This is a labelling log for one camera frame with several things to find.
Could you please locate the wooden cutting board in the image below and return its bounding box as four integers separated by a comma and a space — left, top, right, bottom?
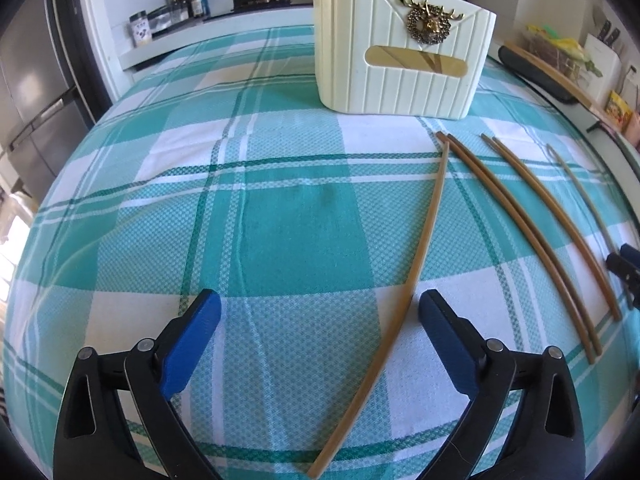
505, 40, 623, 133

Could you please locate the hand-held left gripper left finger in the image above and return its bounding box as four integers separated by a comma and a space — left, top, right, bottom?
52, 288, 223, 480

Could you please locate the yellow plastic bag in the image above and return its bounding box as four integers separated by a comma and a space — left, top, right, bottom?
525, 25, 601, 73

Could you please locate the white knife block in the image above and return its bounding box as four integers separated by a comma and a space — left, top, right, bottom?
582, 32, 623, 96

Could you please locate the wooden chopstick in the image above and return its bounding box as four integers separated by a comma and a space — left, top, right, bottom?
480, 132, 618, 321
491, 136, 624, 322
546, 143, 636, 308
306, 141, 451, 478
446, 133, 604, 356
435, 131, 598, 366

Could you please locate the white-label spice jar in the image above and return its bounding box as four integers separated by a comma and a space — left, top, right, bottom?
129, 10, 153, 48

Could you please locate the yellow packet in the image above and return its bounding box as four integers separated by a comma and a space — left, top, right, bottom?
605, 91, 633, 128

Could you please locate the grey steel refrigerator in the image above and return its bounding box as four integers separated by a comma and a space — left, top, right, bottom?
0, 0, 96, 191

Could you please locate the teal checked tablecloth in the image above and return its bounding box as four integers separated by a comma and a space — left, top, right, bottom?
0, 25, 640, 480

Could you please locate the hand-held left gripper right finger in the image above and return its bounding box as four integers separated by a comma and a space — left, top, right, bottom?
418, 289, 587, 480

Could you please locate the cream ribbed utensil holder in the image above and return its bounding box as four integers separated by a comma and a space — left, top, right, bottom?
312, 0, 498, 121

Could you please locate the black gas stove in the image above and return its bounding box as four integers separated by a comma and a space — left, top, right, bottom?
202, 0, 313, 21

